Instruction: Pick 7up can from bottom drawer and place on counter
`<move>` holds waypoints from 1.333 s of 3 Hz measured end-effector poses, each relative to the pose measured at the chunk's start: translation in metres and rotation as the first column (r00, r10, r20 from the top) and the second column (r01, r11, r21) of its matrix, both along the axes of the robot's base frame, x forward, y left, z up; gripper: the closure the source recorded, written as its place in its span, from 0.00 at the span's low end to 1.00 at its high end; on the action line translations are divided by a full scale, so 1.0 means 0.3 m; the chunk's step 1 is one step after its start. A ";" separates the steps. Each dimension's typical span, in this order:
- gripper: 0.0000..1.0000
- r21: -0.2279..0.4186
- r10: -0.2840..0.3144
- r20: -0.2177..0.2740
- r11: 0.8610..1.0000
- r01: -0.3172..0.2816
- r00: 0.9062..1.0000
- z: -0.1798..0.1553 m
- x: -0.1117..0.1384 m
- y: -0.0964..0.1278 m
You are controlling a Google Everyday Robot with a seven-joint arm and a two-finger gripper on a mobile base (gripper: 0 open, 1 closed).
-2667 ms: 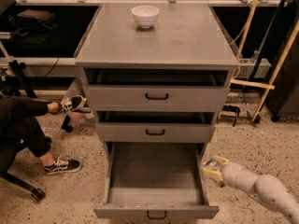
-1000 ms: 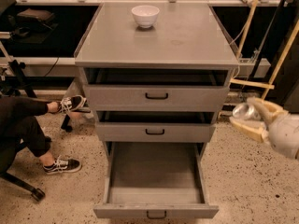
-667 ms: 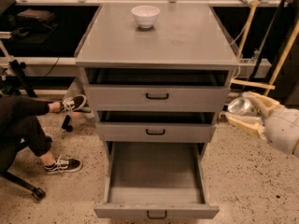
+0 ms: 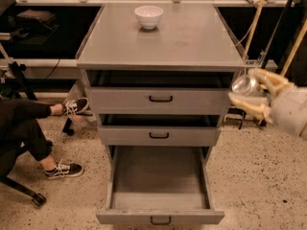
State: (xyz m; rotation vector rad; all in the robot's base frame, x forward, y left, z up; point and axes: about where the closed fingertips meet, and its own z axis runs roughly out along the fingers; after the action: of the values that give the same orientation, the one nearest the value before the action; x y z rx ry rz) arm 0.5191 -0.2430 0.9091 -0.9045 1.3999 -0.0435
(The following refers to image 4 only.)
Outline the black sneaker on floor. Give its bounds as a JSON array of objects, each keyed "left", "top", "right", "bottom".
[{"left": 44, "top": 161, "right": 83, "bottom": 179}]

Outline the black sneaker raised foot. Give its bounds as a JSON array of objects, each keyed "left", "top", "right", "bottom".
[{"left": 61, "top": 98, "right": 89, "bottom": 115}]

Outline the wooden easel frame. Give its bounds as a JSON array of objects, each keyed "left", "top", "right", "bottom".
[{"left": 235, "top": 0, "right": 307, "bottom": 127}]

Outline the white ceramic bowl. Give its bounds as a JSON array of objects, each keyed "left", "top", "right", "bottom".
[{"left": 134, "top": 6, "right": 164, "bottom": 30}]

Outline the grey drawer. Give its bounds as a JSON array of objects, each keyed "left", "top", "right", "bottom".
[
  {"left": 85, "top": 70, "right": 233, "bottom": 115},
  {"left": 96, "top": 147, "right": 224, "bottom": 225},
  {"left": 99, "top": 114, "right": 221, "bottom": 147}
]

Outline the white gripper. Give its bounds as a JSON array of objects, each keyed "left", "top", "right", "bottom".
[{"left": 228, "top": 68, "right": 307, "bottom": 140}]

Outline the grey middle drawer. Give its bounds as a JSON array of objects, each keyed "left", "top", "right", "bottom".
[{"left": 99, "top": 114, "right": 221, "bottom": 147}]

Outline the black tripod stand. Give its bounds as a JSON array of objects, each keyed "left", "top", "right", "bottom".
[{"left": 0, "top": 32, "right": 39, "bottom": 102}]

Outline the grey bottom drawer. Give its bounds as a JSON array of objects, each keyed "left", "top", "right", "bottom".
[{"left": 96, "top": 147, "right": 224, "bottom": 225}]

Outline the dark bag on shelf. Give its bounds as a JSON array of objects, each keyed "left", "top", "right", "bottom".
[{"left": 15, "top": 9, "right": 56, "bottom": 34}]

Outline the black office chair base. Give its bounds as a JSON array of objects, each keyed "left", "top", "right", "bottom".
[{"left": 0, "top": 176, "right": 46, "bottom": 207}]

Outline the seated person in black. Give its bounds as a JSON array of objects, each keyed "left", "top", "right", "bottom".
[{"left": 0, "top": 99, "right": 64, "bottom": 176}]

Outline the grey drawer cabinet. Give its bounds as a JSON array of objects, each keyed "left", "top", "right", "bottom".
[{"left": 77, "top": 3, "right": 244, "bottom": 154}]

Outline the grey top drawer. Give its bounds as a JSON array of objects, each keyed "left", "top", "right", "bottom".
[{"left": 85, "top": 70, "right": 233, "bottom": 115}]

